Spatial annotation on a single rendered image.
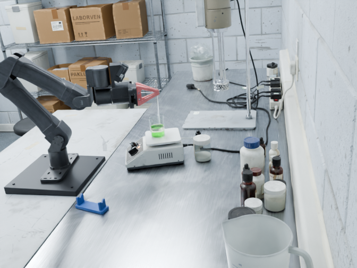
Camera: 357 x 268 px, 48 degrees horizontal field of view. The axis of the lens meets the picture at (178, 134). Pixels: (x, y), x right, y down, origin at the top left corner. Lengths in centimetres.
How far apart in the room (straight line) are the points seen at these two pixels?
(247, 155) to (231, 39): 255
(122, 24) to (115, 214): 249
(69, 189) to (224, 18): 83
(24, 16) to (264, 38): 210
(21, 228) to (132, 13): 251
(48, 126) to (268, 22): 262
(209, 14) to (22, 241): 101
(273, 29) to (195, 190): 260
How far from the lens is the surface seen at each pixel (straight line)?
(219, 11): 156
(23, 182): 141
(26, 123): 286
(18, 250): 113
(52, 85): 132
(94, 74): 129
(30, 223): 123
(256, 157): 121
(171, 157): 136
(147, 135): 141
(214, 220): 109
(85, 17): 360
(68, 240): 111
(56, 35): 371
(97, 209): 118
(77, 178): 136
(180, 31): 374
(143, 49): 385
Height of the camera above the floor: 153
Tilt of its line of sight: 23 degrees down
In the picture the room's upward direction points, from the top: 6 degrees counter-clockwise
